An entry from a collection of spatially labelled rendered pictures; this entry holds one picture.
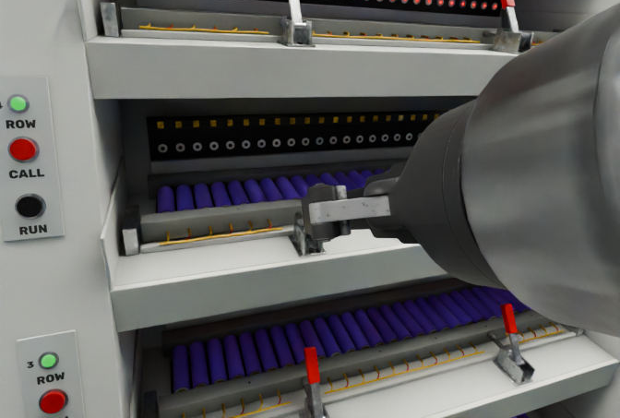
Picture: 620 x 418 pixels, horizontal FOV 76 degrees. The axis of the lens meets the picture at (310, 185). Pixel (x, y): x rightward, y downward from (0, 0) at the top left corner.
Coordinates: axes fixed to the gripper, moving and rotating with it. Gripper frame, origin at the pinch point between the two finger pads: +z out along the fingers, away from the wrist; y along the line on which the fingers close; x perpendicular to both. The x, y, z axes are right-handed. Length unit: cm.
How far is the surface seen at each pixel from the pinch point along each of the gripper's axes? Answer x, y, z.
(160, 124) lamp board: 12.8, -13.3, 18.9
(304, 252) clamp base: -3.5, -0.9, 6.8
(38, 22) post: 16.5, -20.9, 2.6
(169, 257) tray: -2.5, -13.3, 9.6
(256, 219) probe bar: 0.3, -4.4, 11.7
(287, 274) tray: -5.3, -2.8, 7.0
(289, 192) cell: 3.1, 0.5, 15.5
